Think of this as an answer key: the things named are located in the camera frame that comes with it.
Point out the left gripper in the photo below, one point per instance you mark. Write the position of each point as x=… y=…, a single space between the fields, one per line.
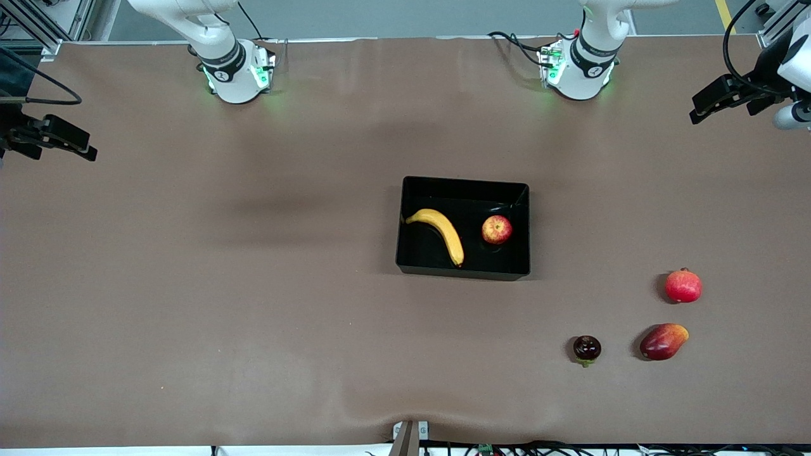
x=759 y=85

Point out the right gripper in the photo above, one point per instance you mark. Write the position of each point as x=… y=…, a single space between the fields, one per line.
x=14 y=132

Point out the red yellow apple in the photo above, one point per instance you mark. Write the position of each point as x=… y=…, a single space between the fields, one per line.
x=497 y=229

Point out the yellow banana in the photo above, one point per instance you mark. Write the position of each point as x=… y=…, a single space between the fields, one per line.
x=447 y=231

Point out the black plastic box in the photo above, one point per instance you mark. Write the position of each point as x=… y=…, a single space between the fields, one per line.
x=431 y=256

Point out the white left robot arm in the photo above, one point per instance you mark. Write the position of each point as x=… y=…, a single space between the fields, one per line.
x=589 y=69

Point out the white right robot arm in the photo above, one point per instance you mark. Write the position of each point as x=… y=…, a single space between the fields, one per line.
x=228 y=69

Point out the dark blue seat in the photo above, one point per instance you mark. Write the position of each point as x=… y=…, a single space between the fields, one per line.
x=16 y=69

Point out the red pomegranate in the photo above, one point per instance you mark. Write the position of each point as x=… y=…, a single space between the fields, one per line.
x=683 y=286

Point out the red orange mango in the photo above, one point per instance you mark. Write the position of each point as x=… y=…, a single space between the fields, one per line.
x=663 y=342

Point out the dark purple mangosteen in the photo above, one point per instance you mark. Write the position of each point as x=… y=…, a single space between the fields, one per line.
x=587 y=348

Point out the brown table cover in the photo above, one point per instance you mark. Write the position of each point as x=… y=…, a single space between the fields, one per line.
x=317 y=348

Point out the small green circuit board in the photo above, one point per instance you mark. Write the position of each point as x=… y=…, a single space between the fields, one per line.
x=486 y=450

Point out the aluminium frame profile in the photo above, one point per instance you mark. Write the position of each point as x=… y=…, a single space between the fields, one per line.
x=770 y=35
x=44 y=38

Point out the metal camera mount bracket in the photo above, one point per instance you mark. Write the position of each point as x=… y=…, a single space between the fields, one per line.
x=421 y=430

